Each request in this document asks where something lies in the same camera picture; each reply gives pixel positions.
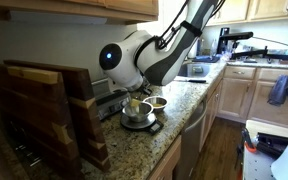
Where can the dark cutting board light strip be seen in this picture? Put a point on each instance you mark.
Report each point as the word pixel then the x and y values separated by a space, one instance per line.
pixel 27 126

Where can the wooden lower cabinet drawers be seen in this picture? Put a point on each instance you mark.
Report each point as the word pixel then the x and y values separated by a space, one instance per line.
pixel 165 163

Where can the black kitchen scale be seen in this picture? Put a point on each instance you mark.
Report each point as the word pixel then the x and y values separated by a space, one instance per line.
pixel 150 126

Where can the light wooden wall cabinets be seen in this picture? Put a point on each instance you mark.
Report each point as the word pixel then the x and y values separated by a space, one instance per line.
pixel 250 10

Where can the white perforated robot table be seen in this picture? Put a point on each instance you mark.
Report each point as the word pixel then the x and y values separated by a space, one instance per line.
pixel 257 166

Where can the wooden upper cabinet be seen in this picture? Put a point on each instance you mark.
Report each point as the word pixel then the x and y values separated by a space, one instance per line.
pixel 84 6

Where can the light wooden base cabinets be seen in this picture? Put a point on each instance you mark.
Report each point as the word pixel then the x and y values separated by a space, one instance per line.
pixel 244 93

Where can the steel kitchen sink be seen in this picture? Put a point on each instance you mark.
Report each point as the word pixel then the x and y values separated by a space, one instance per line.
pixel 194 70

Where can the steel bowl with yellow powder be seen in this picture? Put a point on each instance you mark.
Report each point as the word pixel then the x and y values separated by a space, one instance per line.
pixel 155 104

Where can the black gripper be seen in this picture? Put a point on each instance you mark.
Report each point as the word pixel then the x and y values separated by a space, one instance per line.
pixel 142 90

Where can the black hand tools pile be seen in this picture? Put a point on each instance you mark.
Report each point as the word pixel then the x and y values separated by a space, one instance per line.
pixel 272 143

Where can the striped wooden cutting board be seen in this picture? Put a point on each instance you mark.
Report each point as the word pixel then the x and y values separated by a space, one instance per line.
pixel 87 126

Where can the empty steel bowl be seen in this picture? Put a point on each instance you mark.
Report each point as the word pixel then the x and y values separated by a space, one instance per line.
pixel 139 115

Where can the blue cloth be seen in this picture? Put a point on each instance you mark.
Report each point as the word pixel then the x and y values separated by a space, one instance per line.
pixel 205 59

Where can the stainless dishwasher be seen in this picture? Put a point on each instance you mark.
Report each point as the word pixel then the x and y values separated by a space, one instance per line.
pixel 190 140

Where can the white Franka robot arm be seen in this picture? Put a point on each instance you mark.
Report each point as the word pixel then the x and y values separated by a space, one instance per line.
pixel 170 63

